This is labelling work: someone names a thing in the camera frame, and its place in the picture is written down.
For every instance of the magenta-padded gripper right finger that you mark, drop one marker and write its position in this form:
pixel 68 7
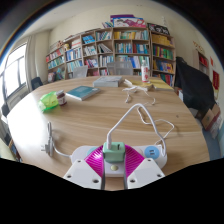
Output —
pixel 143 170

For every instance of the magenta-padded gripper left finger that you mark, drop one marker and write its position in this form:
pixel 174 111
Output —
pixel 83 170

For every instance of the small green charger block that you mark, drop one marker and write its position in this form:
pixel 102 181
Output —
pixel 114 151

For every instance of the white power strip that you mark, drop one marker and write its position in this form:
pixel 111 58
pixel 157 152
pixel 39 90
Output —
pixel 155 153

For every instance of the small dark red jar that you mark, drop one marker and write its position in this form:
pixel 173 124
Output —
pixel 61 98

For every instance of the green plastic pack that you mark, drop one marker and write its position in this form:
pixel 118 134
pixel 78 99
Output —
pixel 48 101

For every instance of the teal book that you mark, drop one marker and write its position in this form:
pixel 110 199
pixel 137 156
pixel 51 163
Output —
pixel 82 92

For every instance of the yellow book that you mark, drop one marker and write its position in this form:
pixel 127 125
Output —
pixel 163 85
pixel 143 86

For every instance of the cardboard box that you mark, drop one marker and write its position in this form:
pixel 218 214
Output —
pixel 210 116

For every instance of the grey book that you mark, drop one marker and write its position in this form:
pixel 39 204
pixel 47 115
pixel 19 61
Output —
pixel 107 81

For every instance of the white bottle with red label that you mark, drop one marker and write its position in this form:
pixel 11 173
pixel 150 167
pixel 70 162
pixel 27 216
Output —
pixel 145 72

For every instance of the black cloth cover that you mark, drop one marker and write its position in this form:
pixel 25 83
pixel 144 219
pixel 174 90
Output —
pixel 195 86

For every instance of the grey mesh chair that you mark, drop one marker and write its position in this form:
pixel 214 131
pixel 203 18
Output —
pixel 80 71
pixel 120 68

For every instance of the dark office chair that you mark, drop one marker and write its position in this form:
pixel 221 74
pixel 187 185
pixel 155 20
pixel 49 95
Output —
pixel 36 83

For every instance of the window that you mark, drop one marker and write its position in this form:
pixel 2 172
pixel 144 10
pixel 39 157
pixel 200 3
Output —
pixel 13 73

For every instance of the wooden bookshelf unit with books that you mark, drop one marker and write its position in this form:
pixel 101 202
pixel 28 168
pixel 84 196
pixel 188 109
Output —
pixel 126 46

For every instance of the red wall banner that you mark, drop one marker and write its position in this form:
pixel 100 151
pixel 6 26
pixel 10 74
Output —
pixel 215 79

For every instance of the small wooden wall shelf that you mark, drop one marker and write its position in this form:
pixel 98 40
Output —
pixel 203 61

